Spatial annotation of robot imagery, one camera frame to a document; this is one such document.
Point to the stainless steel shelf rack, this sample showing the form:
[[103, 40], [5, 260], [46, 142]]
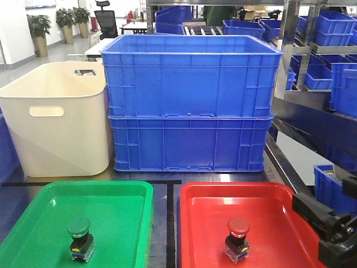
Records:
[[302, 113]]

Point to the blue stacking crate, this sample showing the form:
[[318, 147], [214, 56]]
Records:
[[198, 144], [181, 75]]

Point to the black office chair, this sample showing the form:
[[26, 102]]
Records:
[[106, 21]]

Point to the potted plant right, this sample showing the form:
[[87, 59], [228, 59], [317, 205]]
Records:
[[82, 16]]

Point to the cream plastic basket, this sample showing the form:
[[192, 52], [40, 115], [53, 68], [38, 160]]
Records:
[[57, 118]]

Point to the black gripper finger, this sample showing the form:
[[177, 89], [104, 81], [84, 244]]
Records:
[[329, 226], [338, 254]]

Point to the green plastic tray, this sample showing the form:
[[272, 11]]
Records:
[[120, 214]]

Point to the upper blue stacking crate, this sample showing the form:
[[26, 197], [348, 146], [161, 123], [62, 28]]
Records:
[[181, 75]]

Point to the red plastic tray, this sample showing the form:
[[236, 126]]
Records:
[[278, 236]]

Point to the red mushroom push button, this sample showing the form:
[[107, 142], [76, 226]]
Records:
[[236, 246]]

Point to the potted plant far left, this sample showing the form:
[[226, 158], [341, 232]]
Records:
[[39, 26]]

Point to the potted plant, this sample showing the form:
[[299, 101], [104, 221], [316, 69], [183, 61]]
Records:
[[39, 26], [82, 16], [65, 19]]

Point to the potted plant middle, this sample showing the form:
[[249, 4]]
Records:
[[65, 19]]

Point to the blue bin lower right floor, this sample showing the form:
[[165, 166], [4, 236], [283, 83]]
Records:
[[328, 190]]

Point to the green mushroom push button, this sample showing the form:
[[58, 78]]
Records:
[[83, 244]]

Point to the lower blue stacking crate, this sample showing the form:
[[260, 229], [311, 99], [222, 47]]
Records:
[[198, 144]]

